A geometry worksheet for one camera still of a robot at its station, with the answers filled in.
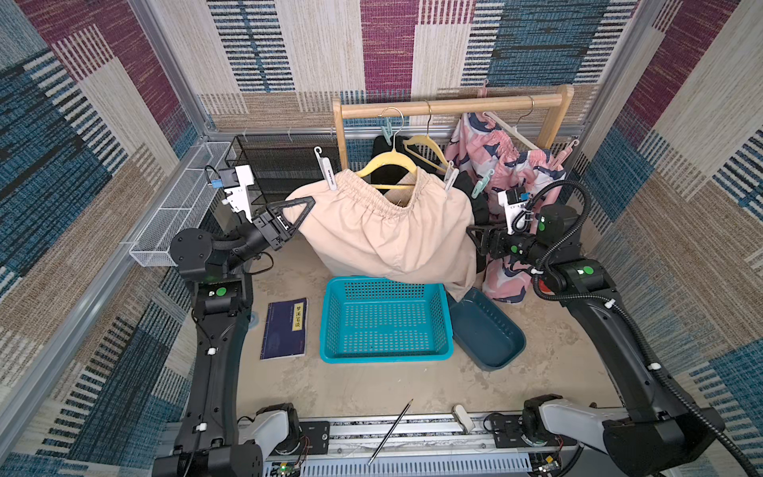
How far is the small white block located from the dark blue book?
45 centimetres

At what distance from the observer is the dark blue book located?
2.91 feet

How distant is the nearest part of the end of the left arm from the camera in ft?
1.57

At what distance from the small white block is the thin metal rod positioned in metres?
0.12
